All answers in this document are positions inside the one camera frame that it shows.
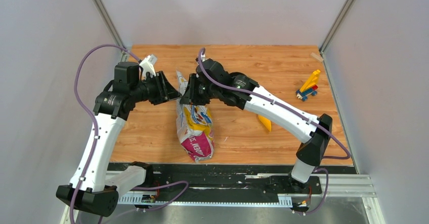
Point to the yellow plastic scoop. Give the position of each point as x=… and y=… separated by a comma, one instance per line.
x=265, y=122

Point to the right aluminium frame post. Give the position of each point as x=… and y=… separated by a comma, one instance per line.
x=335, y=26

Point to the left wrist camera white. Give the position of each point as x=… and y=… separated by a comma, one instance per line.
x=147, y=65

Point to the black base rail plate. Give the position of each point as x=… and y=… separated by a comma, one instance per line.
x=232, y=183

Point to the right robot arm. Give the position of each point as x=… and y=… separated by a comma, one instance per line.
x=235, y=89

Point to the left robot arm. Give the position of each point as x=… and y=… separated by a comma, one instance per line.
x=89, y=190

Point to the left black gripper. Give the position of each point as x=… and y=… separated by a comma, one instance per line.
x=166, y=92

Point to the colourful toy block figure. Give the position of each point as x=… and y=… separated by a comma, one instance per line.
x=309, y=88

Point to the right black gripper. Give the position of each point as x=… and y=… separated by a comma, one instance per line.
x=190, y=96

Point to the pet food bag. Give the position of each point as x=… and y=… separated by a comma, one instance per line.
x=194, y=131

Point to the left aluminium frame post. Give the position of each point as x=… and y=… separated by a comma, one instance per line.
x=108, y=22

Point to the black bowl right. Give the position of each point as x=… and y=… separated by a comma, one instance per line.
x=238, y=76

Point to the aluminium frame post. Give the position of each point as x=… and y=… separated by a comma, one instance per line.
x=335, y=26
x=108, y=22

